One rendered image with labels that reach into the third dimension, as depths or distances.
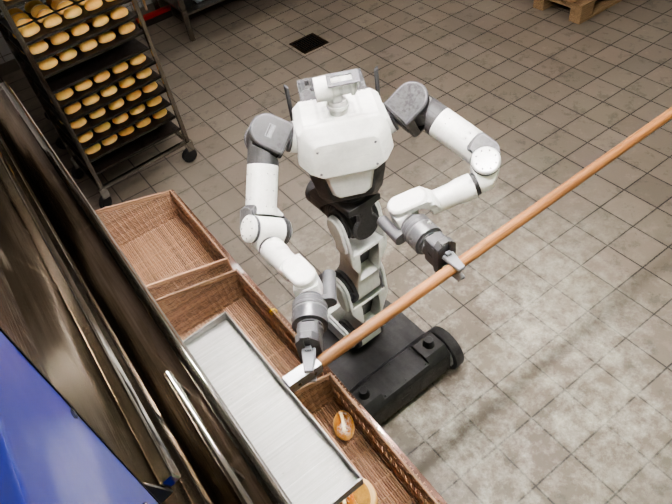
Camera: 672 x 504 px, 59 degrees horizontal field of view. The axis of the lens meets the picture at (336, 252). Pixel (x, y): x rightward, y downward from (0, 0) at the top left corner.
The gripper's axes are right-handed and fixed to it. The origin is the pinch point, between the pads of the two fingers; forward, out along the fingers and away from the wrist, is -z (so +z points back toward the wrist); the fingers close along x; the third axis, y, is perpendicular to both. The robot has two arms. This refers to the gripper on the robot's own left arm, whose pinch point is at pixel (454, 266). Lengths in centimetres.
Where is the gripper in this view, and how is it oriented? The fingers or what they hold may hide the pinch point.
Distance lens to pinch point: 153.8
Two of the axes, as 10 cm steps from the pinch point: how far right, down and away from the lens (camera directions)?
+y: -8.6, 4.4, -2.5
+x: 1.3, 6.7, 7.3
